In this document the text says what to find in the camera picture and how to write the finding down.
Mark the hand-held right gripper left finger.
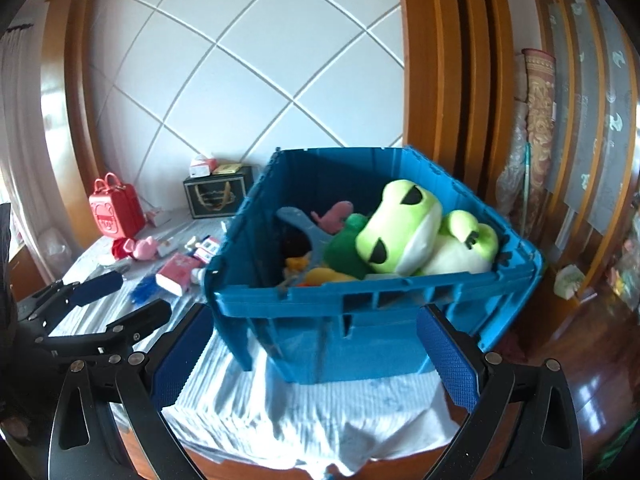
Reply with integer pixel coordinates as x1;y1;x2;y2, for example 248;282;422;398
47;302;216;480

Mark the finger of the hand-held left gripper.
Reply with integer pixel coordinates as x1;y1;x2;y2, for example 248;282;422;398
17;271;125;333
35;299;173;361

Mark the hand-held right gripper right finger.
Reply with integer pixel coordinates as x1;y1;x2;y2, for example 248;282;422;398
416;304;586;480

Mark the blue plastic crate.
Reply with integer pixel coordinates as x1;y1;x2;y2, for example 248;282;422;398
202;146;545;386

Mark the light green frog plush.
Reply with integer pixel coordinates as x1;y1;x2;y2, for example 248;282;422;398
355;180;501;277

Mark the green and yellow plush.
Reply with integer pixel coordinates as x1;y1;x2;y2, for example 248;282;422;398
300;212;373;286

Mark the grey blue plastic hanger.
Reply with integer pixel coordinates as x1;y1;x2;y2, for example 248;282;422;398
275;206;332;267

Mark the pink plush toy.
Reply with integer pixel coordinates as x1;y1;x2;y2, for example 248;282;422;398
311;201;355;235

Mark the blue brush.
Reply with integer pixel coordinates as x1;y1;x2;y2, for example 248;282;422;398
129;272;162;306

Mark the pig plush in red dress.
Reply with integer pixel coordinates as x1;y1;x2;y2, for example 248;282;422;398
111;236;162;262

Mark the pink box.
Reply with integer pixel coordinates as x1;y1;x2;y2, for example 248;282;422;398
155;252;202;296

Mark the red bear suitcase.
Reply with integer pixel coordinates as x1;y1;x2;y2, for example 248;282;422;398
89;172;147;239

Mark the small white red box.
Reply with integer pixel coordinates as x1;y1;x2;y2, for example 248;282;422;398
189;235;222;267

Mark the striped grey bedsheet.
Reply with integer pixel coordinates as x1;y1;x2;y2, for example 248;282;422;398
47;212;461;478

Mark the green white tissue box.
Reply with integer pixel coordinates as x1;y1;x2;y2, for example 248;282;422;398
554;265;585;301

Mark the black gift box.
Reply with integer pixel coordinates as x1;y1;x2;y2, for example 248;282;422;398
183;166;254;220

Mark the pink wrapped packet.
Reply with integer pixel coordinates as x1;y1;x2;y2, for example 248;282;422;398
189;152;219;178

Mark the rolled patterned carpet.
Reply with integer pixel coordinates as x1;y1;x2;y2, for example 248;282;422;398
520;48;557;241

